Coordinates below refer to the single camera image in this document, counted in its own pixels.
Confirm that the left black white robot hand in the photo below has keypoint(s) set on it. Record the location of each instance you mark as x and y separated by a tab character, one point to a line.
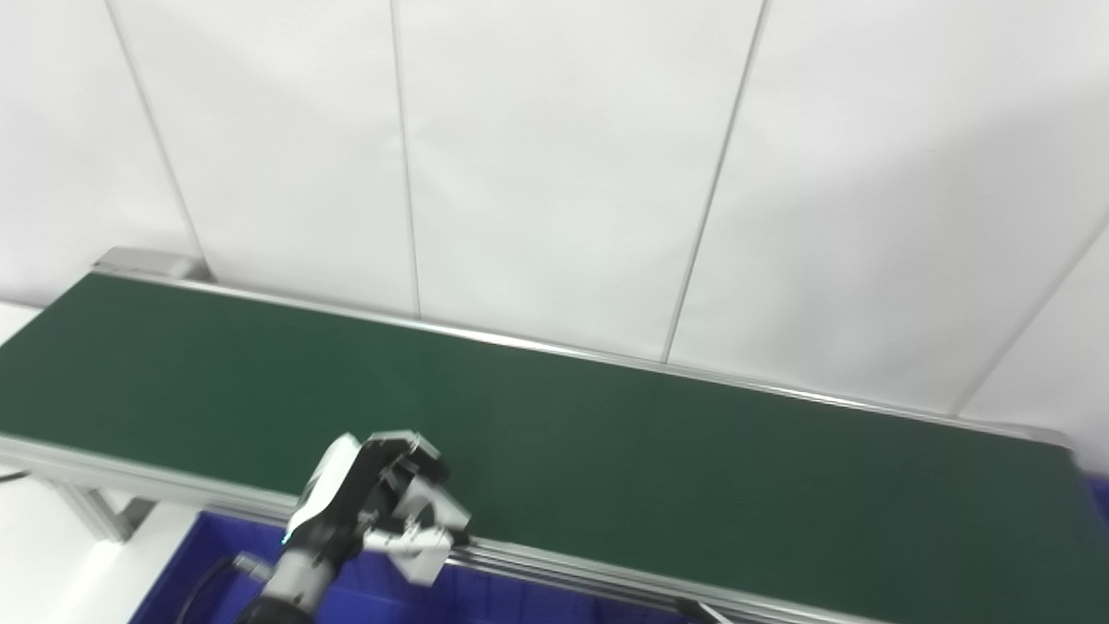
342	494

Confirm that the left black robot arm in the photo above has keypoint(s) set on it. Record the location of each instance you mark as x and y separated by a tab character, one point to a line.
290	585

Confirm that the blue plastic bin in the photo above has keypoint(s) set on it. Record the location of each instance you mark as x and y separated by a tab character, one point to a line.
1099	501
191	563

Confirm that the green conveyor belt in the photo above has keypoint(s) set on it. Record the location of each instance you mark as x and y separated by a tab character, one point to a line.
563	568
693	468

